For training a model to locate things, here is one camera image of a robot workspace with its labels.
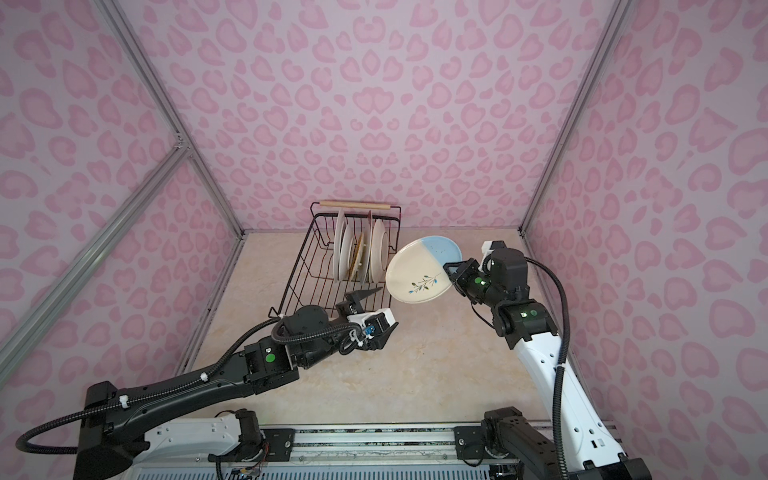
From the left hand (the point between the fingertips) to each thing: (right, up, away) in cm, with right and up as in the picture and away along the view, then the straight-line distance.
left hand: (386, 297), depth 63 cm
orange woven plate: (-10, +8, +32) cm, 34 cm away
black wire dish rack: (-27, -2, +36) cm, 45 cm away
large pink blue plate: (-7, +12, +34) cm, 37 cm away
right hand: (+13, +7, +7) cm, 16 cm away
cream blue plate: (+7, +5, +17) cm, 19 cm away
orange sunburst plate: (-13, +10, +32) cm, 36 cm away
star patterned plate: (-3, +10, +29) cm, 31 cm away
